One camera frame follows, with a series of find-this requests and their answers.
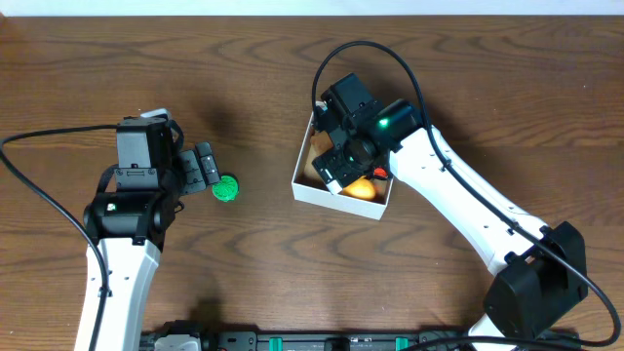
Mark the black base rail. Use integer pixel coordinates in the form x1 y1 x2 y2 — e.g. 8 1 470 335
137 320 463 351

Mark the green knitted ball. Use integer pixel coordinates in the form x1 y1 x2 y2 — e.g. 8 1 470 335
212 175 239 202

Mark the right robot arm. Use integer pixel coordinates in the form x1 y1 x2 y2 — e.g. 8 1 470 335
312 73 589 350

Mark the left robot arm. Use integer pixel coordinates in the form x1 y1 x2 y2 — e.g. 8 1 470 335
75 108 184 350

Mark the red toy fire truck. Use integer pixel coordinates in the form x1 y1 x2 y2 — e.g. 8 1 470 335
373 168 389 179

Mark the brown plush toy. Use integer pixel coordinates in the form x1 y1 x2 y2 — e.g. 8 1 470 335
303 132 333 183

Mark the right black cable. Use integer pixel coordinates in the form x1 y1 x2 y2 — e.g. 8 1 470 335
310 40 623 348

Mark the yellow rubber duck toy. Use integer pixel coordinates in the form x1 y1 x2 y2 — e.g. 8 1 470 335
341 176 376 201

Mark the white cardboard box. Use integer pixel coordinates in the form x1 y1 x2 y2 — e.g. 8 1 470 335
291 115 393 220

